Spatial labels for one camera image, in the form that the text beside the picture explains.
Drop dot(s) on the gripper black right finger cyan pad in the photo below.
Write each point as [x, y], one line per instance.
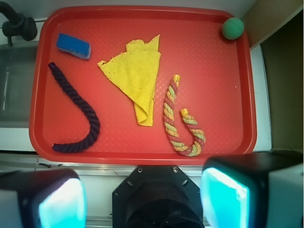
[257, 190]

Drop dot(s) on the black sink faucet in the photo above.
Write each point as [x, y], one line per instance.
[17, 24]

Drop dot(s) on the stainless steel sink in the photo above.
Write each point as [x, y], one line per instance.
[17, 65]

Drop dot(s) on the yellow cloth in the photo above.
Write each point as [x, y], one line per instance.
[135, 73]

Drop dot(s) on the blue sponge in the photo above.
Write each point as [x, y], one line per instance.
[74, 46]

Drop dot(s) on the green textured ball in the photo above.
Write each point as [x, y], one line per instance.
[232, 28]

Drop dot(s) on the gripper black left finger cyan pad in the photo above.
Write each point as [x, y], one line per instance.
[42, 199]

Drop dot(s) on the red plastic tray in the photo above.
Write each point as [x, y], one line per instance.
[216, 86]

